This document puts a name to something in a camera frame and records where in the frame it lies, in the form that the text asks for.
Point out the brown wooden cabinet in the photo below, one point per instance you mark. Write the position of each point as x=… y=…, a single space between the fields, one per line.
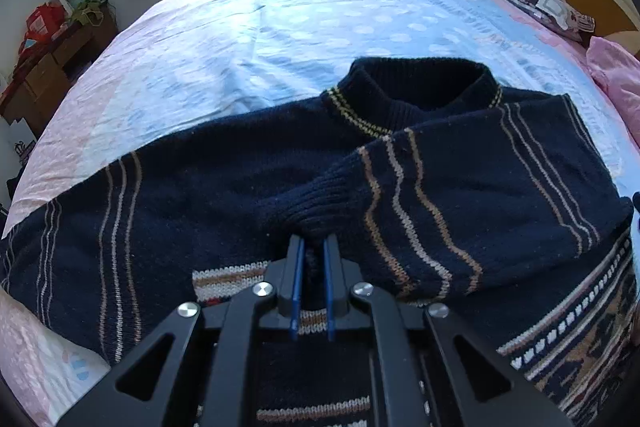
x=40 y=84

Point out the green cloth on cabinet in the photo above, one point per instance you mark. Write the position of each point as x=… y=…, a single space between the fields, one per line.
x=89 y=12

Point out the red bag on cabinet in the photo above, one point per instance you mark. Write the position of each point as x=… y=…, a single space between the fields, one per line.
x=43 y=24

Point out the white paper bag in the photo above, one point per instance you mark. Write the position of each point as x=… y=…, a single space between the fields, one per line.
x=22 y=140

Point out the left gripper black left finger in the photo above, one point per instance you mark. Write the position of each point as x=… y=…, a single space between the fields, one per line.
x=290 y=287

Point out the pink and blue bed sheet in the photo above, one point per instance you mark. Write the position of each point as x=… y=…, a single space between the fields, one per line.
x=185 y=62

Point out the navy striped knit sweater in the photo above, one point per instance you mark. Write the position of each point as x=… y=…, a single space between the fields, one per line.
x=494 y=274

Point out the pink pillow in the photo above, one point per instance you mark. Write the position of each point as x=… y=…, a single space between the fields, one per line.
x=617 y=74

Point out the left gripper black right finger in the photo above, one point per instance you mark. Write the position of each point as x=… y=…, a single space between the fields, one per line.
x=340 y=314

